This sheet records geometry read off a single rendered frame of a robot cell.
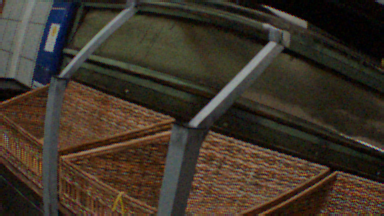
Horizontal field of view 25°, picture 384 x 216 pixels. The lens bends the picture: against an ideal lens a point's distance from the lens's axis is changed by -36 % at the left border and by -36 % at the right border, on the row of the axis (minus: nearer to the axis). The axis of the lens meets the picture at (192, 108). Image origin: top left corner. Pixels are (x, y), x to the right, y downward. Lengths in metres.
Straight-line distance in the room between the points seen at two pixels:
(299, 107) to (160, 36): 0.56
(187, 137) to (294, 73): 0.68
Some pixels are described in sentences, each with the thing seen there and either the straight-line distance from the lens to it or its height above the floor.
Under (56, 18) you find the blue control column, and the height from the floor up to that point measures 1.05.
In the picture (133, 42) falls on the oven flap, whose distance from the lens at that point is 3.27.
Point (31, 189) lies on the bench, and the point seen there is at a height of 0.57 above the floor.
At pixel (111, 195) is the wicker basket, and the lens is 2.58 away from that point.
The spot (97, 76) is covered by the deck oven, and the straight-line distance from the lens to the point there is 3.39.
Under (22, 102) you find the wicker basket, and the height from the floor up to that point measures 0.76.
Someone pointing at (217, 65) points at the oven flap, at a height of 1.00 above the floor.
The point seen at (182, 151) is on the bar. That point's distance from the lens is 2.26.
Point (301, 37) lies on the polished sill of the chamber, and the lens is 2.84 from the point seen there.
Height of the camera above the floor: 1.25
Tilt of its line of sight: 7 degrees down
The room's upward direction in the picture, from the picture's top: 12 degrees clockwise
